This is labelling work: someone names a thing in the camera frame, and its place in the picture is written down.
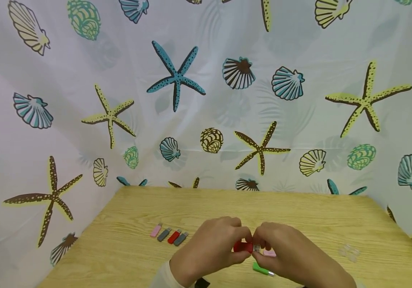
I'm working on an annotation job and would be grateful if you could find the person's left hand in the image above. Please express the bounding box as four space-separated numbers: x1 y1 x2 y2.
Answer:
170 216 253 287

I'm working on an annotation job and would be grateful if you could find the person's right forearm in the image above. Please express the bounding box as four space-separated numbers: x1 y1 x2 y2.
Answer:
305 256 367 288

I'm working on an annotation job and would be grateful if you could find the person's left forearm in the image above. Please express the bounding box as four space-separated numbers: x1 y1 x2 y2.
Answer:
149 260 196 288

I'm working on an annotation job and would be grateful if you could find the green USB stick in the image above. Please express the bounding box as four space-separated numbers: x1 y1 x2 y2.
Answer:
253 262 275 277

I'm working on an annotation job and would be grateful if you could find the person's right hand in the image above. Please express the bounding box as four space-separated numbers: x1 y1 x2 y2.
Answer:
252 222 332 280

